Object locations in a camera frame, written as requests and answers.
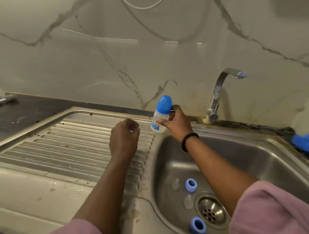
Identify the person's left hand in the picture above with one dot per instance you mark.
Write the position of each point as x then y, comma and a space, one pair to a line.
124, 140

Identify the chrome sink faucet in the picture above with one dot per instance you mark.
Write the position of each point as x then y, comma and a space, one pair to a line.
216, 94

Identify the dark blue dome cap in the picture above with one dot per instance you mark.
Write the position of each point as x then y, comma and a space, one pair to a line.
164, 103

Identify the cartoon print baby bottle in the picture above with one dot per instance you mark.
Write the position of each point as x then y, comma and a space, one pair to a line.
157, 120

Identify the metal sink drain strainer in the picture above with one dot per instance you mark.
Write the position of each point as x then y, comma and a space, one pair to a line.
211, 211

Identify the blue and white bottle brush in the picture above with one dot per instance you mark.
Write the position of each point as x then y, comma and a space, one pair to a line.
300, 142

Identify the person's right hand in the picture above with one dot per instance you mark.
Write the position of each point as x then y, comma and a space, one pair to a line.
178, 124

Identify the pink shirt sleeve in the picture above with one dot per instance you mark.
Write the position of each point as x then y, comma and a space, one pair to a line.
273, 209
77, 227

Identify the items on dark counter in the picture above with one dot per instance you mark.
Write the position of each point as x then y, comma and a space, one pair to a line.
6, 98

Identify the stainless steel sink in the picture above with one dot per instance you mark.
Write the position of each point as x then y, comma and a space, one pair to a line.
62, 149

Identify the person's left forearm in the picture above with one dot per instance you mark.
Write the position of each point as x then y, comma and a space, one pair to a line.
101, 195

